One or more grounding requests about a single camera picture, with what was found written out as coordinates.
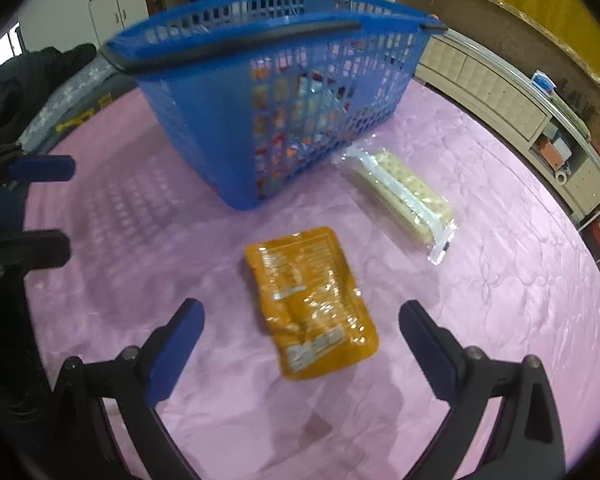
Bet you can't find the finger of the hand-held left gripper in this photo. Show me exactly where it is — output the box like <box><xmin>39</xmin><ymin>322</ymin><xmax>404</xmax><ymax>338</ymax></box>
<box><xmin>0</xmin><ymin>229</ymin><xmax>72</xmax><ymax>282</ymax></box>
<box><xmin>0</xmin><ymin>143</ymin><xmax>77</xmax><ymax>197</ymax></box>

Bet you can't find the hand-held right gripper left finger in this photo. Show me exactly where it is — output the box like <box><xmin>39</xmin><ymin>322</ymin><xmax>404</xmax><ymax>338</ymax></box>
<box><xmin>51</xmin><ymin>298</ymin><xmax>206</xmax><ymax>480</ymax></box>

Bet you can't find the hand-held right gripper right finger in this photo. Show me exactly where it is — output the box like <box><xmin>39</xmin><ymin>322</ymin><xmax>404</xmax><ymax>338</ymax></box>
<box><xmin>398</xmin><ymin>300</ymin><xmax>567</xmax><ymax>480</ymax></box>

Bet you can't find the orange snack pouch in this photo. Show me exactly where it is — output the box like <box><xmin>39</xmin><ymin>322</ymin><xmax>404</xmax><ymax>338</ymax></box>
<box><xmin>244</xmin><ymin>226</ymin><xmax>381</xmax><ymax>381</ymax></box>

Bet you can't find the clear pack of white wafers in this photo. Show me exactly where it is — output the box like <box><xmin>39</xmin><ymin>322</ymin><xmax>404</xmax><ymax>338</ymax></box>
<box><xmin>330</xmin><ymin>142</ymin><xmax>458</xmax><ymax>266</ymax></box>

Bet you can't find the blue plastic basket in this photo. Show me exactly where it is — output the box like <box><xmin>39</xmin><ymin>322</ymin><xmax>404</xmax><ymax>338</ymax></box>
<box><xmin>100</xmin><ymin>0</ymin><xmax>448</xmax><ymax>211</ymax></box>

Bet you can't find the folded grey blanket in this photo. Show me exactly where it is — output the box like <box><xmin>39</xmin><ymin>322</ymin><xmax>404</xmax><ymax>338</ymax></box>
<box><xmin>20</xmin><ymin>55</ymin><xmax>141</xmax><ymax>156</ymax></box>

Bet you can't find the black clothing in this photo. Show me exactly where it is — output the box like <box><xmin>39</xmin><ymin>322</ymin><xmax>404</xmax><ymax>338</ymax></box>
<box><xmin>0</xmin><ymin>45</ymin><xmax>98</xmax><ymax>146</ymax></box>

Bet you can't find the pink quilted blanket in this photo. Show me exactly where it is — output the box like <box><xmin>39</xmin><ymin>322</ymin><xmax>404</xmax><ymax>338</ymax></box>
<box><xmin>22</xmin><ymin>82</ymin><xmax>600</xmax><ymax>480</ymax></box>

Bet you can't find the white cupboard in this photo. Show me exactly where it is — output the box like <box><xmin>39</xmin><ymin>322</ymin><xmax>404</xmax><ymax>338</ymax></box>
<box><xmin>82</xmin><ymin>0</ymin><xmax>151</xmax><ymax>48</ymax></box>

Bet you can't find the cream TV cabinet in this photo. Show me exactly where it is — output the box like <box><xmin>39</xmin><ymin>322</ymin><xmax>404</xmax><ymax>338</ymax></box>
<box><xmin>412</xmin><ymin>27</ymin><xmax>600</xmax><ymax>223</ymax></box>

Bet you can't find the yellow cloth cover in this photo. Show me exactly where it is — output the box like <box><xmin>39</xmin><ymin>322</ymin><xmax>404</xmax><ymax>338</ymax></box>
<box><xmin>457</xmin><ymin>0</ymin><xmax>600</xmax><ymax>98</ymax></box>

